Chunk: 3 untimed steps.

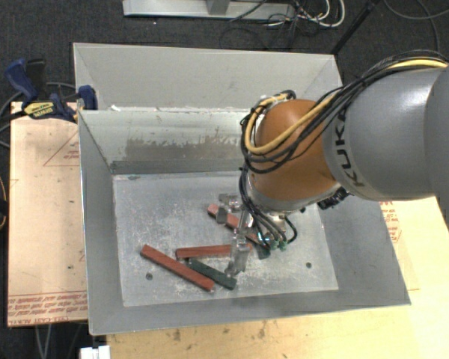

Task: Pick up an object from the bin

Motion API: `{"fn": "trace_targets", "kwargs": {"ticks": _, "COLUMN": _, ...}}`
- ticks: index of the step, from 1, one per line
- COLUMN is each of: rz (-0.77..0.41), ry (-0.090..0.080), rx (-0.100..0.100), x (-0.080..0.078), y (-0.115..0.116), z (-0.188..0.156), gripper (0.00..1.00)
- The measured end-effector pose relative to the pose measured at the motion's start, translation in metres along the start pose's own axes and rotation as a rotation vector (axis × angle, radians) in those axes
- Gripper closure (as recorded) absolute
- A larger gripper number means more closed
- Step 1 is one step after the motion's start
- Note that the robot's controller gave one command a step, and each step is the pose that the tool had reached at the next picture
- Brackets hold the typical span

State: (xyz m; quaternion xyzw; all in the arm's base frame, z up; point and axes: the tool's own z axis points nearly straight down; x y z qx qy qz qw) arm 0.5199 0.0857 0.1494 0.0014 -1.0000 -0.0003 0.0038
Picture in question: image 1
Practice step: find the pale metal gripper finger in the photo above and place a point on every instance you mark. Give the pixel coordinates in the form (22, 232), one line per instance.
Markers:
(240, 254)
(228, 200)

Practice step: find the red-brown flat block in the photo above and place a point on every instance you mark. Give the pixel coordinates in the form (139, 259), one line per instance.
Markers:
(232, 221)
(176, 267)
(202, 252)

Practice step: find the dark green flat block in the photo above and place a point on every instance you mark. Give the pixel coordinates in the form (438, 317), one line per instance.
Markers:
(263, 253)
(213, 274)

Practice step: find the grey metal bin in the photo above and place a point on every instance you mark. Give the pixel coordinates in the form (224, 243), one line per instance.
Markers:
(164, 208)

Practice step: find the brown cardboard board red print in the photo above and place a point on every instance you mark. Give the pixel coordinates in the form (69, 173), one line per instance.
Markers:
(45, 208)

